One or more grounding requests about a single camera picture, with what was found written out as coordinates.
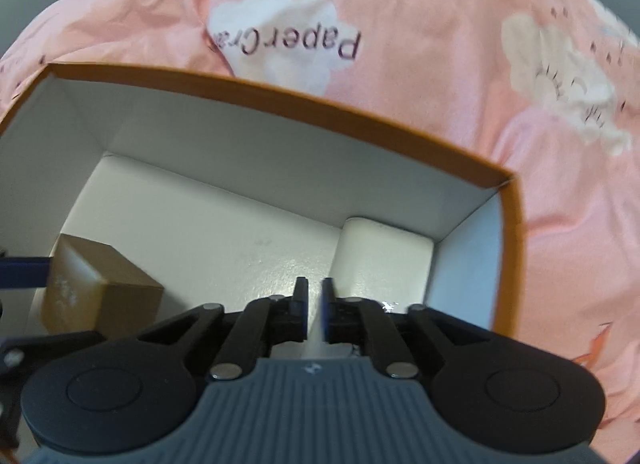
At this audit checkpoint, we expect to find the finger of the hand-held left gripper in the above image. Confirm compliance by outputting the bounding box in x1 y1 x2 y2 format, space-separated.
0 255 52 291
0 331 107 450

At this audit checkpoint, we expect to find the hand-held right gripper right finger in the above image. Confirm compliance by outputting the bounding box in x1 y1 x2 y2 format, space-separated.
321 277 493 380

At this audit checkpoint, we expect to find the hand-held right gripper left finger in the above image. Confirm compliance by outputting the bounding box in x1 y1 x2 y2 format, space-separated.
135 277 308 381

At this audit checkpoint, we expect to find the white charger block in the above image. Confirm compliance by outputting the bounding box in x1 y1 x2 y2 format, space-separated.
332 217 435 311

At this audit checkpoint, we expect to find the small brown cardboard box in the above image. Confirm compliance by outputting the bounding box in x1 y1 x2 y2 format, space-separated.
40 233 166 336

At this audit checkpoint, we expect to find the orange cardboard box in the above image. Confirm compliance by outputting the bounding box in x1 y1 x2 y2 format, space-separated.
0 63 526 345

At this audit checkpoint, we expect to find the pink printed bed sheet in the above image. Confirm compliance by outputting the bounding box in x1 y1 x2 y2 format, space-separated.
0 0 640 445

